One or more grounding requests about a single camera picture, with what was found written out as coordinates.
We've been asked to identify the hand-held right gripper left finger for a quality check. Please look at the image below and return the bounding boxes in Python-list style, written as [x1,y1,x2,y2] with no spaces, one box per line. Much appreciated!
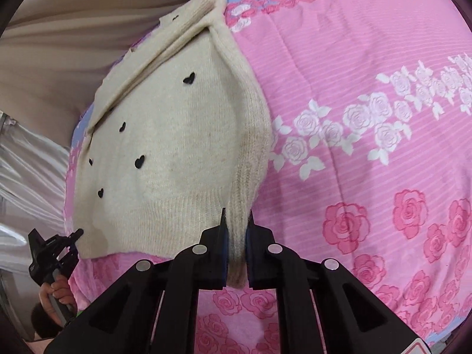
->
[44,208,227,354]

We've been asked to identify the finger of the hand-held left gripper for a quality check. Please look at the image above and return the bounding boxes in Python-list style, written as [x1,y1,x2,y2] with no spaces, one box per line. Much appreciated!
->
[61,229,85,253]

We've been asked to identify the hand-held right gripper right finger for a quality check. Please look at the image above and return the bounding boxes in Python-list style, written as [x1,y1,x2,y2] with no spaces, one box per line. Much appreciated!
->
[246,212,432,354]

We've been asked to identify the cream knit sweater with hearts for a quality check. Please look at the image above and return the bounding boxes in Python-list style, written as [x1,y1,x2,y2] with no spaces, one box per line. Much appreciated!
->
[72,0,274,288]

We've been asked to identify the person's left hand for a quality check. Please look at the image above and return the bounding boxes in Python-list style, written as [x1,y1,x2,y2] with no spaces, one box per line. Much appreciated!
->
[39,275,76,326]

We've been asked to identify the grey curtain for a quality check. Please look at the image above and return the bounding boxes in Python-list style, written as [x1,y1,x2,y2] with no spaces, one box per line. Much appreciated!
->
[0,112,76,340]

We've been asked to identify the pink floral bed sheet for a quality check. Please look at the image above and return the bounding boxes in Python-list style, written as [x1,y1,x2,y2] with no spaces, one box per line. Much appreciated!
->
[63,0,472,354]

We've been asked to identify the beige fabric headboard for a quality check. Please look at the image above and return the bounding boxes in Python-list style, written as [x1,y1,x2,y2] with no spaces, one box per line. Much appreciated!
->
[0,0,237,144]

